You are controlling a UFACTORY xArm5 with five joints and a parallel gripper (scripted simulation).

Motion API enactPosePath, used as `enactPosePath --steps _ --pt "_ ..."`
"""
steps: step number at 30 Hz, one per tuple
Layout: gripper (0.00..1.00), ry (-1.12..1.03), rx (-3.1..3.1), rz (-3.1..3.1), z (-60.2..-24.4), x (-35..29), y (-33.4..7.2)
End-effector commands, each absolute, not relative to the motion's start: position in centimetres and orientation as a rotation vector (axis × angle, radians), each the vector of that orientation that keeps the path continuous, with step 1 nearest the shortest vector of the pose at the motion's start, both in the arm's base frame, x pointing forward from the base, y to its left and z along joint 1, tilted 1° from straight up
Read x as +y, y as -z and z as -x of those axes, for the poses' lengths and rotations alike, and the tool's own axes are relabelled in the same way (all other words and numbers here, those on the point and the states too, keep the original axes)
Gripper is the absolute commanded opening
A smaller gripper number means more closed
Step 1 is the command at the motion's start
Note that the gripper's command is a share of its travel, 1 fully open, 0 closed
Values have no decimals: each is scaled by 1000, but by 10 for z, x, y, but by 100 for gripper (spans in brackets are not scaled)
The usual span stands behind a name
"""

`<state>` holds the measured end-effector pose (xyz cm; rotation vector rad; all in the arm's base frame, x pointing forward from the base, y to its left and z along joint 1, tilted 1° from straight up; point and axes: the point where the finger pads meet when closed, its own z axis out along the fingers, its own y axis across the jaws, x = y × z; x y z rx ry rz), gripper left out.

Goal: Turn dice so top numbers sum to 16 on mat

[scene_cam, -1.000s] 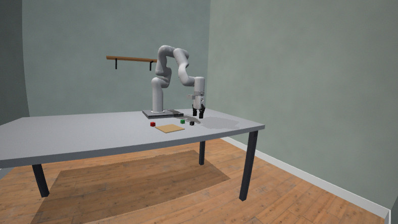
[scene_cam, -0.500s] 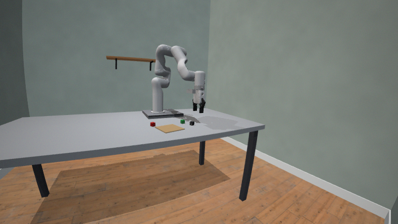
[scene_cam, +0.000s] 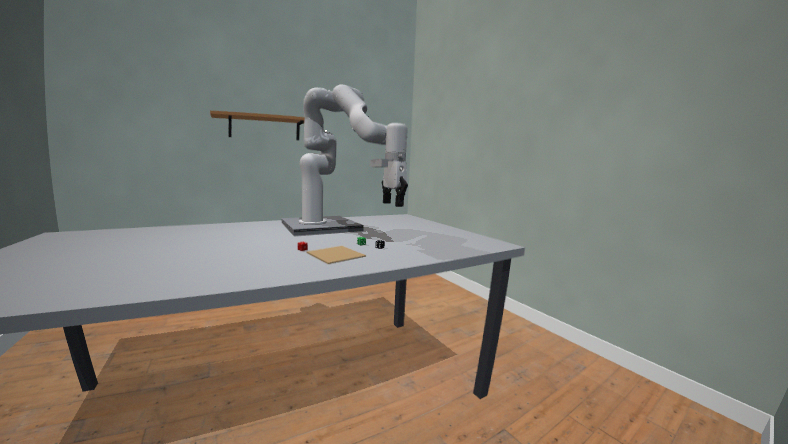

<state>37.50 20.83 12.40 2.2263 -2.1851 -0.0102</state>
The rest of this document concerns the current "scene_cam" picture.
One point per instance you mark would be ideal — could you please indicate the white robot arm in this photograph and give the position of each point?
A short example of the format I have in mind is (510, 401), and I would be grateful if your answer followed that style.
(351, 102)

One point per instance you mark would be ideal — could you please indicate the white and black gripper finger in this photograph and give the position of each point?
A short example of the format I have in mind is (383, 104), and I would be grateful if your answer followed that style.
(386, 195)
(399, 202)

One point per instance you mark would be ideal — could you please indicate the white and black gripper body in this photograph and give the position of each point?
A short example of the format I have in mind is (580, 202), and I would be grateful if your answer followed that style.
(393, 172)

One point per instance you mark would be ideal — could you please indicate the tan square mat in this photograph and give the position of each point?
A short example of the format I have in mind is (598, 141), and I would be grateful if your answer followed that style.
(335, 254)

